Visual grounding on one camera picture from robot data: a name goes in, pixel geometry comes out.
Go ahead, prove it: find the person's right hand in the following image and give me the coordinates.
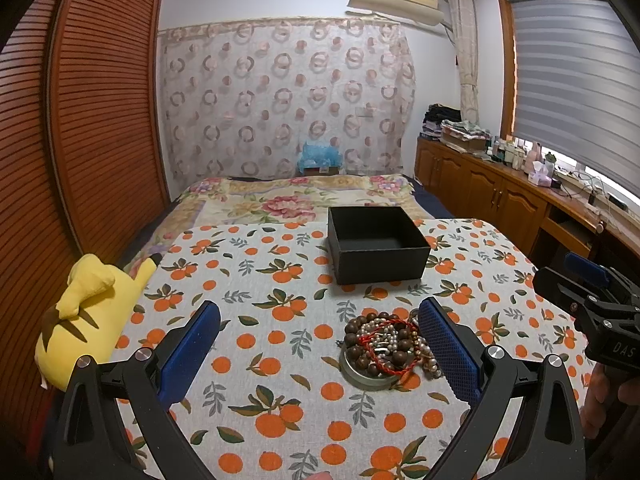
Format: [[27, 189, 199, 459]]
[[579, 363, 640, 439]]

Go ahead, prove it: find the circle pattern lace curtain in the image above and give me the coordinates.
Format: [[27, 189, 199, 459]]
[[158, 18, 416, 186]]

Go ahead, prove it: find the wooden louvered wardrobe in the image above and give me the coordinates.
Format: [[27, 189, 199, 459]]
[[1, 0, 169, 458]]

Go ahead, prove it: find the orange print tablecloth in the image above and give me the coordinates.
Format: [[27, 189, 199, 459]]
[[113, 220, 592, 479]]

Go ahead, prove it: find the red cord bracelet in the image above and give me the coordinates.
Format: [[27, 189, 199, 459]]
[[354, 320, 420, 377]]

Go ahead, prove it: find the grey zebra window blind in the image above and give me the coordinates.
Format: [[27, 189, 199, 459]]
[[508, 0, 639, 193]]

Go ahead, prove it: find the pearl bead necklace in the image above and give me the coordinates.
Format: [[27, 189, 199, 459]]
[[357, 313, 445, 380]]

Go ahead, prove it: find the bottles and clutter on sideboard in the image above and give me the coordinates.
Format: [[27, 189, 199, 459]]
[[489, 136, 576, 188]]

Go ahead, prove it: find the blue tissue gift box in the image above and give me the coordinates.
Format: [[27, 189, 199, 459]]
[[297, 143, 343, 176]]

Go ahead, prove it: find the stack of folded clothes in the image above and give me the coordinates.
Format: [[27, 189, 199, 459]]
[[420, 104, 491, 152]]

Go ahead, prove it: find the yellow plush toy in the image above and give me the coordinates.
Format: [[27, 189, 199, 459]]
[[35, 254, 162, 391]]

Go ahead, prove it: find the floral bed quilt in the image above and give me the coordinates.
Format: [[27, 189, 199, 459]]
[[122, 174, 449, 275]]

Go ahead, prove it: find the wooden sideboard cabinet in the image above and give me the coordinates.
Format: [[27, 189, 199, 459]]
[[414, 138, 639, 271]]

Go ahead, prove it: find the beige tied window curtain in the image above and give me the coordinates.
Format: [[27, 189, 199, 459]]
[[448, 0, 480, 124]]

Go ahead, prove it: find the black square jewelry box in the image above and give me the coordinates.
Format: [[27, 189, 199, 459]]
[[328, 206, 431, 285]]

